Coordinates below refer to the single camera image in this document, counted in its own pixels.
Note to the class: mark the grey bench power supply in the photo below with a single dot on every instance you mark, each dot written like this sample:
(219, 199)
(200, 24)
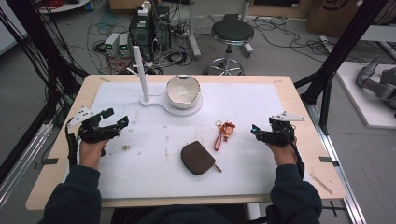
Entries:
(124, 45)
(112, 43)

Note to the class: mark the white eggshell shaped bowl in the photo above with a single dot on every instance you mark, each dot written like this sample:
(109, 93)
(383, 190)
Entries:
(183, 90)

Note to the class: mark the black computer tower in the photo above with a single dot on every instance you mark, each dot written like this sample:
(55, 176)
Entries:
(162, 28)
(140, 34)

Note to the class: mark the black tape piece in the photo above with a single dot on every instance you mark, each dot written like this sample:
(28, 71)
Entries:
(327, 160)
(49, 161)

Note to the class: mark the white platform board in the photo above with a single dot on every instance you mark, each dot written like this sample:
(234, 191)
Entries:
(358, 99)

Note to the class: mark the white table mat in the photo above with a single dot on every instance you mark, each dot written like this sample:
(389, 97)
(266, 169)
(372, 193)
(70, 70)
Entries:
(174, 180)

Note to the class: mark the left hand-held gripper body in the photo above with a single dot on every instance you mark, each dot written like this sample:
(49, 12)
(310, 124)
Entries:
(93, 130)

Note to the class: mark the cardboard box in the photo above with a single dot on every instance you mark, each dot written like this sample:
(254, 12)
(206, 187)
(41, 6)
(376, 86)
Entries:
(336, 12)

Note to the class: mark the person's left hand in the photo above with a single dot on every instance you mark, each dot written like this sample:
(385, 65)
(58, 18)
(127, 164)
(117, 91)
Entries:
(91, 154)

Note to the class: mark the thin wooden stick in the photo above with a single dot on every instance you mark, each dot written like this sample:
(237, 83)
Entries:
(321, 184)

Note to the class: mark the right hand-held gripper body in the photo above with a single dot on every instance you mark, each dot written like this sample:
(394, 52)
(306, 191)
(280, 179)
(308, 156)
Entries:
(280, 132)

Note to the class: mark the aluminium rail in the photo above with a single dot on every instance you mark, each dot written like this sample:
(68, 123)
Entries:
(21, 168)
(339, 168)

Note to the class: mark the white stand with post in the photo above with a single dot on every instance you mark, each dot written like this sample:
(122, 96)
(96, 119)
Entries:
(142, 74)

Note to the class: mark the black metal frame post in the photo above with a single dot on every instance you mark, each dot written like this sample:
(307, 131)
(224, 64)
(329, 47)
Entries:
(37, 40)
(342, 46)

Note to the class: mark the person's lap dark clothing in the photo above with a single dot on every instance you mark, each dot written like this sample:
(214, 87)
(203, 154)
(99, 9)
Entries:
(177, 216)

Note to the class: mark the black round stool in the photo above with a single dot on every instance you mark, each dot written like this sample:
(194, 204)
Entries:
(232, 32)

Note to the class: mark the person's right hand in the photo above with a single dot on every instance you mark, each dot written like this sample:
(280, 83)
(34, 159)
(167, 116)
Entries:
(282, 153)

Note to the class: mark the white power strip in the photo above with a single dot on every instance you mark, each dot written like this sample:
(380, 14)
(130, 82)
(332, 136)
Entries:
(144, 8)

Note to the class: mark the brown ice-lolly shaped pouch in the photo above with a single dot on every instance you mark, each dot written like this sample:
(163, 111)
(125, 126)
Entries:
(197, 158)

